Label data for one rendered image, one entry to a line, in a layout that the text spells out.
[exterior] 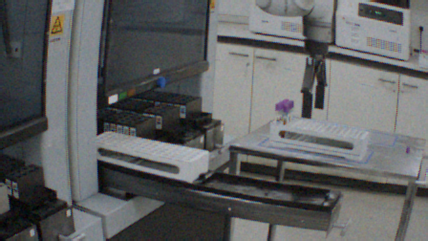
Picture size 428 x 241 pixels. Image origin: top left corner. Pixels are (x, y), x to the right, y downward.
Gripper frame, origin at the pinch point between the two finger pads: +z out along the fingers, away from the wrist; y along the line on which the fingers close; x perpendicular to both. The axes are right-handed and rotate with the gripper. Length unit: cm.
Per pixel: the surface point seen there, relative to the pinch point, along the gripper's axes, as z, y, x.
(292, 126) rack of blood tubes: 4.7, -4.5, 4.5
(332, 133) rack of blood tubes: 4.7, -4.0, -8.0
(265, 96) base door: 42, 189, 85
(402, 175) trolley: 11.2, -11.1, -34.4
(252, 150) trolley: 11.3, -11.1, 13.3
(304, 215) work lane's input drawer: 13.7, -43.4, -13.1
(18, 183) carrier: 6, -84, 37
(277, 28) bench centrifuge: -3, 190, 79
